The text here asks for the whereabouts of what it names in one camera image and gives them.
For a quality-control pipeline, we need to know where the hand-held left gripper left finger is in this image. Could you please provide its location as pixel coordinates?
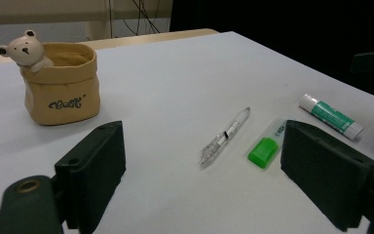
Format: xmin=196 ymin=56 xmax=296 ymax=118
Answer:
xmin=54 ymin=120 xmax=127 ymax=234

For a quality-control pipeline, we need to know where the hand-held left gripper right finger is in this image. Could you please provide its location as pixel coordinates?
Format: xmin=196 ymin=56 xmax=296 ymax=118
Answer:
xmin=280 ymin=119 xmax=374 ymax=233

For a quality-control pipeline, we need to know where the white green glue stick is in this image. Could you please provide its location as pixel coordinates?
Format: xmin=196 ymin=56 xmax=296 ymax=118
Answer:
xmin=298 ymin=94 xmax=364 ymax=140

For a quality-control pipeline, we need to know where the green capped highlighter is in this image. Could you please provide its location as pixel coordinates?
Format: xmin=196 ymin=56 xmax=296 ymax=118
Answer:
xmin=246 ymin=117 xmax=288 ymax=170

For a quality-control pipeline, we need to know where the tan bear pen holder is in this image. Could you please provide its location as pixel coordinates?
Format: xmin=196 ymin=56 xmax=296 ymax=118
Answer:
xmin=0 ymin=29 xmax=101 ymax=127

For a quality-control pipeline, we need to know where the clear white pen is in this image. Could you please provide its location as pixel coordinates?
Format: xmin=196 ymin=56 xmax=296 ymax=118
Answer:
xmin=200 ymin=106 xmax=251 ymax=170

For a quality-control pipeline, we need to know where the black curtain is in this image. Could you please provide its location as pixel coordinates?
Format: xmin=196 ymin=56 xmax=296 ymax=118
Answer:
xmin=169 ymin=0 xmax=374 ymax=100

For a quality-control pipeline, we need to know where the light wooden shelf unit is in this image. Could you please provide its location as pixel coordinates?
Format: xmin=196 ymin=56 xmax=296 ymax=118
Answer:
xmin=0 ymin=0 xmax=173 ymax=42

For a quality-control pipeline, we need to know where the tangle of black cables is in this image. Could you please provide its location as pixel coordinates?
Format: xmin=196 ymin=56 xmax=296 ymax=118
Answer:
xmin=108 ymin=0 xmax=162 ymax=39

